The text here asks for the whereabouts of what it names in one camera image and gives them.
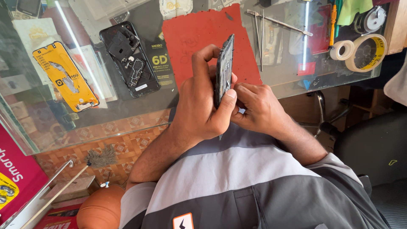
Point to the person's left hand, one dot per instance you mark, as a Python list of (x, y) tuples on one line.
[(194, 108)]

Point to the person's right hand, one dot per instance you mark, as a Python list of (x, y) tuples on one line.
[(264, 108)]

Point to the person's right fingers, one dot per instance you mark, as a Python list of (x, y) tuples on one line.
[(243, 92)]

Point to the black phone frame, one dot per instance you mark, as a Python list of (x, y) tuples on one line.
[(225, 63)]

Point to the metal tweezers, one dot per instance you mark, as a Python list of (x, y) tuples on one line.
[(258, 41)]

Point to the red work mat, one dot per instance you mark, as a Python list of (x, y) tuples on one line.
[(194, 41)]

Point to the metal spudger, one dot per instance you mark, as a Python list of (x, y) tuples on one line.
[(279, 22)]

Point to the black tempered glass packet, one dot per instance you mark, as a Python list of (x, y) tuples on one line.
[(160, 62)]

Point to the person's grey striped shirt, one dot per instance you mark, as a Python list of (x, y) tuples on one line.
[(248, 190)]

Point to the small white tape roll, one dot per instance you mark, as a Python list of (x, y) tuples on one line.
[(336, 51)]

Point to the white printed packet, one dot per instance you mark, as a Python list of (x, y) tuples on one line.
[(176, 8)]

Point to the orange screwdriver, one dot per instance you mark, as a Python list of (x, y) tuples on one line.
[(332, 25)]

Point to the opened black phone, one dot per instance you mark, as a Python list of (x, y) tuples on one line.
[(130, 60)]

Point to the teal plastic tool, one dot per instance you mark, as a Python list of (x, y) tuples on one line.
[(338, 16)]

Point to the green cloth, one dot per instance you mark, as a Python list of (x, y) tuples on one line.
[(353, 11)]

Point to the black office chair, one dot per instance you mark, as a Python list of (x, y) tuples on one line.
[(372, 146)]

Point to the large yellow-core tape roll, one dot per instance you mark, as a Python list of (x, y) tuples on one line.
[(380, 51)]

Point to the glass display counter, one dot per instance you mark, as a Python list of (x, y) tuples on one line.
[(95, 121)]

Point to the white cloth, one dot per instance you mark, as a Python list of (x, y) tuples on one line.
[(397, 82)]

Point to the grey duster with stick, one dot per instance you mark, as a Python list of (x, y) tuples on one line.
[(98, 157)]

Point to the yellow-filmed phone screen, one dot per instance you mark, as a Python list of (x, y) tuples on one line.
[(65, 76)]

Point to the orange clay pot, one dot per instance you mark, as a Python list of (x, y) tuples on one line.
[(101, 206)]

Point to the wooden block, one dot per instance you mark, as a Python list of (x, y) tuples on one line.
[(71, 187)]

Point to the white box with gold print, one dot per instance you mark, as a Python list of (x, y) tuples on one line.
[(35, 35)]

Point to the red box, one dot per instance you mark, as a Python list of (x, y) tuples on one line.
[(58, 218)]

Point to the grey keypad phone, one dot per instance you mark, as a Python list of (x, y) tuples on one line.
[(28, 8)]

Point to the pink cardboard box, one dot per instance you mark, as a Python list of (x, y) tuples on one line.
[(16, 171)]

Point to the metal rail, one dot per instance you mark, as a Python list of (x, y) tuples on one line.
[(38, 190)]

